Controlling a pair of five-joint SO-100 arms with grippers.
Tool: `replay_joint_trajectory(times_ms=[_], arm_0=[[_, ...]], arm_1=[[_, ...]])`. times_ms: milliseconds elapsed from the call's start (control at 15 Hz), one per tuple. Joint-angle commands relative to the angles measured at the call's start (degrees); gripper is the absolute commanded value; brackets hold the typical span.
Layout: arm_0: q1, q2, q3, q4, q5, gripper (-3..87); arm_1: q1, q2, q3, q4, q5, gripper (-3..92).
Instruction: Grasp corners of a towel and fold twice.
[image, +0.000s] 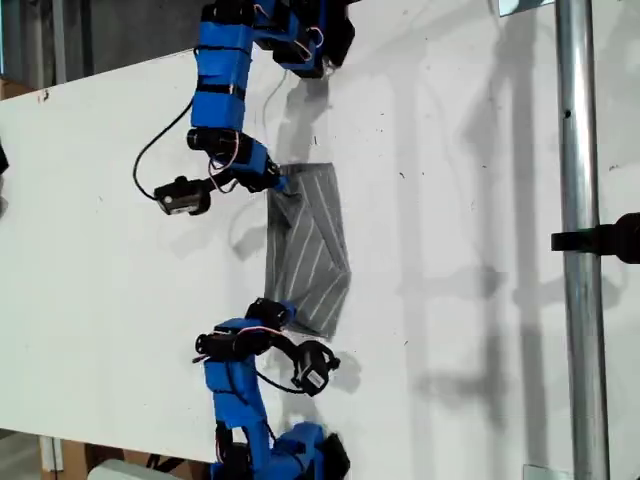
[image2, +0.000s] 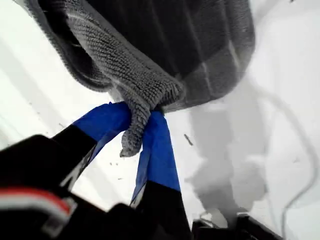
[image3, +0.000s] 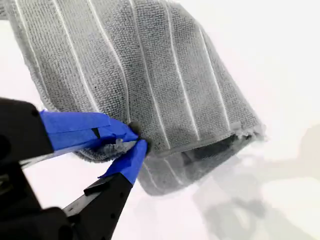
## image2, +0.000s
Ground grey striped towel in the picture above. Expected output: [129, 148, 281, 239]
[26, 0, 256, 159]

